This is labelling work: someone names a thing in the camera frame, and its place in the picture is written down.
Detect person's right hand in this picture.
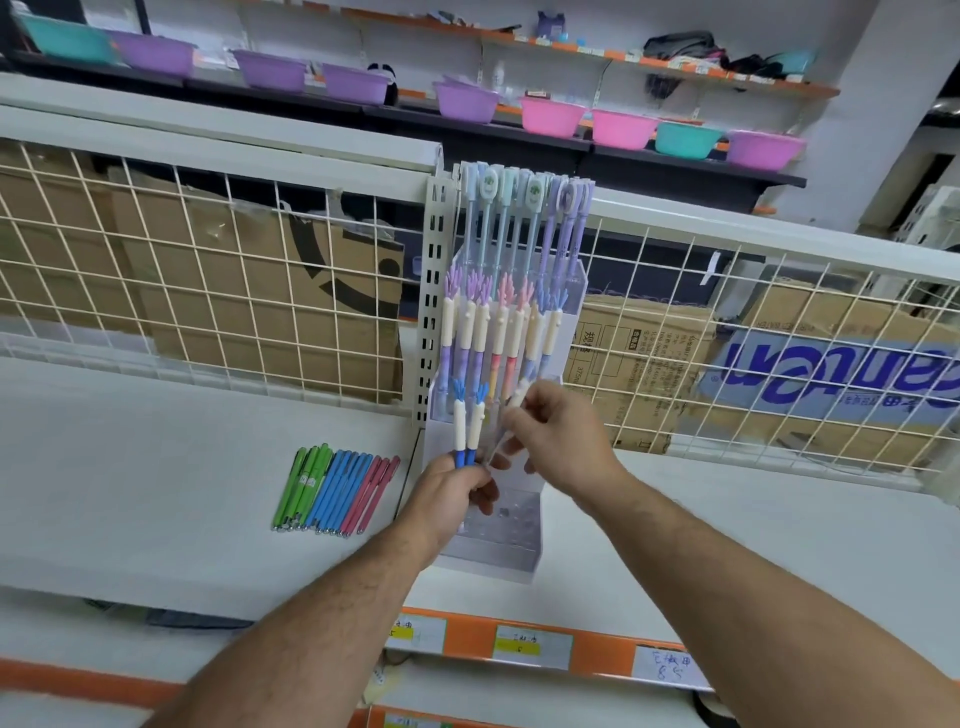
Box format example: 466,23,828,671
490,378,631,515

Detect person's left hand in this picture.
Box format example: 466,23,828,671
393,450,501,569

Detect white slim pen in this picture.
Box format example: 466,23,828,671
487,381,532,465

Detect blue claw top pen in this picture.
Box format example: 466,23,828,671
450,378,468,470
466,382,489,468

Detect person's left forearm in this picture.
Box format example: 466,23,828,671
142,523,445,728

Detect person's right forearm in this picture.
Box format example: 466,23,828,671
581,466,960,728

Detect clear acrylic display stand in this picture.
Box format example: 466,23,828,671
422,247,588,586

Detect row of claw top pens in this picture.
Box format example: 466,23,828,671
439,266,570,410

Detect brown cardboard box small print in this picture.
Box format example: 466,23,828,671
566,294,723,456

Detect orange shelf edge strip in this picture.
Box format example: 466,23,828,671
0,606,714,710

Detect row of green blue pink pens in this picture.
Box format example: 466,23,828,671
271,443,402,539

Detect yellow and white price label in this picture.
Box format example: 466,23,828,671
384,612,448,655
492,624,575,672

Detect white perforated shelf upright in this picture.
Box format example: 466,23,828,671
408,168,461,430

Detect row of tall pastel pens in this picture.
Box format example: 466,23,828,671
457,160,597,303

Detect white handwritten price label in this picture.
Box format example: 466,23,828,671
631,644,711,692

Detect brown cardboard box black print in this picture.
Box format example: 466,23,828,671
0,144,408,400

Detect blue and white printed package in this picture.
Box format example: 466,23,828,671
696,279,960,472

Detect row of coloured plastic basins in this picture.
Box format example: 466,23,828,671
13,12,809,173

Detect white metal shelf board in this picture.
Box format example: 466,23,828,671
0,352,960,680

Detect black bag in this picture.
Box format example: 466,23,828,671
642,30,727,63

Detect white plastic crate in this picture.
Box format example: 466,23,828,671
891,183,960,250

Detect white wire mesh panel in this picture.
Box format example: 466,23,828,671
450,187,960,498
0,137,445,408

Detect dark wall shelf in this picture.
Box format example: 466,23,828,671
0,48,809,215

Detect orange edged wall shelf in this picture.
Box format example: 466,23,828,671
238,0,841,101

